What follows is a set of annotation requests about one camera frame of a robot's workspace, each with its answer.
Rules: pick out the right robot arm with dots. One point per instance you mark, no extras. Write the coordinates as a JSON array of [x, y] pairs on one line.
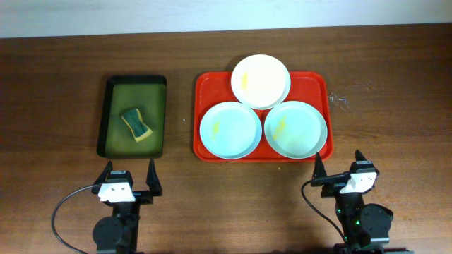
[[364, 227]]

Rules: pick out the light blue plate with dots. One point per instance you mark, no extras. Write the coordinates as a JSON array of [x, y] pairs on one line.
[[230, 130]]

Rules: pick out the green and yellow sponge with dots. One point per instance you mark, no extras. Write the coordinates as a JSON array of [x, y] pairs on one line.
[[134, 120]]

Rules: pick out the black tray with soapy water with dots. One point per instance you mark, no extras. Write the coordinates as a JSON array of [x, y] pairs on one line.
[[122, 93]]

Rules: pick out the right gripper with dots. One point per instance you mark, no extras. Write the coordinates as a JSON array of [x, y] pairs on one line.
[[330, 185]]

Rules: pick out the red plastic serving tray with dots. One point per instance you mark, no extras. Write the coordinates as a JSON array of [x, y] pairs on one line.
[[214, 87]]

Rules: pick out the white plate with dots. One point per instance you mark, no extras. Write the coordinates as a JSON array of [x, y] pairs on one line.
[[260, 81]]

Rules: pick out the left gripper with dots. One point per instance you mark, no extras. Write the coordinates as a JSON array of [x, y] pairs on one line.
[[142, 194]]

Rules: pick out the light green plate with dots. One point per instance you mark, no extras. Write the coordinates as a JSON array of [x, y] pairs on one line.
[[295, 130]]

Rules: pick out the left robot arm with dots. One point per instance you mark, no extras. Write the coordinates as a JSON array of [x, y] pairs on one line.
[[118, 233]]

